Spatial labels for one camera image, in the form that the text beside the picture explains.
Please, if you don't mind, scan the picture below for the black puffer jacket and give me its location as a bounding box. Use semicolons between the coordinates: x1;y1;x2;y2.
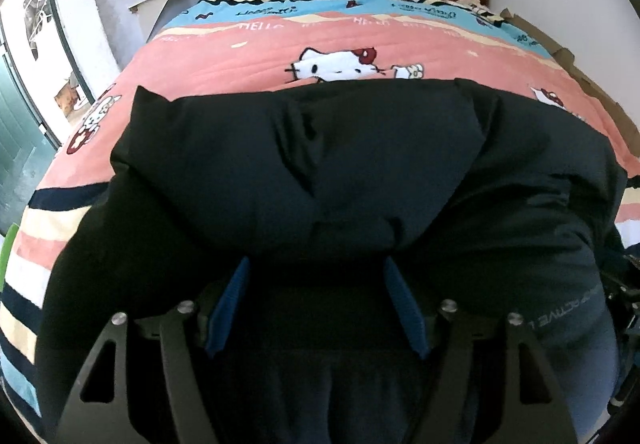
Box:
36;80;627;443

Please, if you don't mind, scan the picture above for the brown cardboard strip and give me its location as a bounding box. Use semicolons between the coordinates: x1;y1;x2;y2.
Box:
499;7;640;145

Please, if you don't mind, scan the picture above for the dark green door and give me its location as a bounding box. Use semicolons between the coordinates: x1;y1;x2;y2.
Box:
0;51;55;235

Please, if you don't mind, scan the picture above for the pink Hello Kitty blanket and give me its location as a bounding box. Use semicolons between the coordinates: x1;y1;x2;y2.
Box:
1;0;639;440

